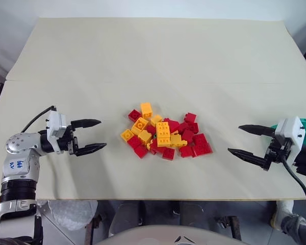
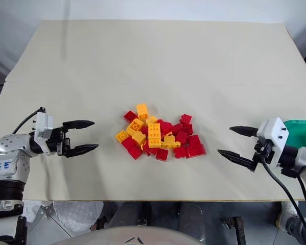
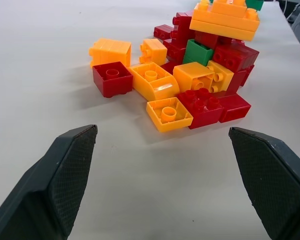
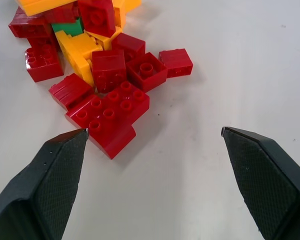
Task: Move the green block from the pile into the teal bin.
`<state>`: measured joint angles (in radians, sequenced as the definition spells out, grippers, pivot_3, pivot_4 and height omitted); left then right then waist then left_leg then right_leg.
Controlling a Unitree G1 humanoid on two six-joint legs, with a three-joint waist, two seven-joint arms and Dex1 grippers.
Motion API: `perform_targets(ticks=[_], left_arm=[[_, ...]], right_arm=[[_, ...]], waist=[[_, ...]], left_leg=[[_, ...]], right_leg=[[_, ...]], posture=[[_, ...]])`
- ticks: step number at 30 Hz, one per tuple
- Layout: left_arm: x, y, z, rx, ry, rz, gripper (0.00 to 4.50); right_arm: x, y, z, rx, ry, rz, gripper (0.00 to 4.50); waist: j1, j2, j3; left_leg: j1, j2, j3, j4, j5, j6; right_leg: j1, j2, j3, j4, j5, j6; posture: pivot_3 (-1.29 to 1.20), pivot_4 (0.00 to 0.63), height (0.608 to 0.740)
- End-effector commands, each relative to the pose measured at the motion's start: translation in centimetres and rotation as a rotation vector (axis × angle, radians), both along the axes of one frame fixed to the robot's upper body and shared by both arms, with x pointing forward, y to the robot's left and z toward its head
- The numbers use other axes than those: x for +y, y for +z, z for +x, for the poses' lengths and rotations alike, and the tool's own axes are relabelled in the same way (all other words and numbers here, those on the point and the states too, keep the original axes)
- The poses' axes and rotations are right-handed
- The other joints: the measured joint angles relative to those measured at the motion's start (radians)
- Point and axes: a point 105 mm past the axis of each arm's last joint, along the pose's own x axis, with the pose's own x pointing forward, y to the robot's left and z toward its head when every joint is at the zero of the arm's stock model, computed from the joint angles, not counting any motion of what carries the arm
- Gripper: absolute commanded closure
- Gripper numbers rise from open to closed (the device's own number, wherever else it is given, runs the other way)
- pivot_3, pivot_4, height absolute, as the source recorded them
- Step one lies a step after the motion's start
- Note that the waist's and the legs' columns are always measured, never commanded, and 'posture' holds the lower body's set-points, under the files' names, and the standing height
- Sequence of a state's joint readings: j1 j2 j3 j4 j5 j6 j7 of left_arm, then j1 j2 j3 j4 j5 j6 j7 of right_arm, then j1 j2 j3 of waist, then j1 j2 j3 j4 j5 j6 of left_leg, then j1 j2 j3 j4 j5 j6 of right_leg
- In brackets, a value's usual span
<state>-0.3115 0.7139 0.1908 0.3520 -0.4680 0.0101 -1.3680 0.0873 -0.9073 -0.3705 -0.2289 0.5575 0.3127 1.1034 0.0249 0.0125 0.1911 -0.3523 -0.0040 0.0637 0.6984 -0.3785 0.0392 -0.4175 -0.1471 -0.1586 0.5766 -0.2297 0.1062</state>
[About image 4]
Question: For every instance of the green block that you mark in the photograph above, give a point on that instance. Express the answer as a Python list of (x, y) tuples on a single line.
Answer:
[(67, 28)]

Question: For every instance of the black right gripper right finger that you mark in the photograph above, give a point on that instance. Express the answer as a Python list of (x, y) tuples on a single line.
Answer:
[(262, 180)]

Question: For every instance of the yellow long block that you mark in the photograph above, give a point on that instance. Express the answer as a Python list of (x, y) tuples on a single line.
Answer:
[(45, 6), (76, 55)]

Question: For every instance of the large red eight-stud block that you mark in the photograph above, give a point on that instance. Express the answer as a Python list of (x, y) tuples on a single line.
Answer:
[(115, 117)]

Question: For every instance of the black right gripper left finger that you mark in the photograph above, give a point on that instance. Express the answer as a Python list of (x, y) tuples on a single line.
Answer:
[(55, 180)]

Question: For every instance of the red square block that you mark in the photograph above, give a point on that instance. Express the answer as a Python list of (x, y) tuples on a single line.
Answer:
[(108, 71), (128, 46)]

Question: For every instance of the red hollow underside block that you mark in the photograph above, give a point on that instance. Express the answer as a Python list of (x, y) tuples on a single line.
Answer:
[(147, 71), (97, 17)]

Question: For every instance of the red studded plastic brick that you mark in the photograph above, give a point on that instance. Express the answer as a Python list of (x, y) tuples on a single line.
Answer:
[(43, 62)]

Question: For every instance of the red long flat block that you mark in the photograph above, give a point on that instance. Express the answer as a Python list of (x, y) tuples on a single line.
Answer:
[(27, 26)]

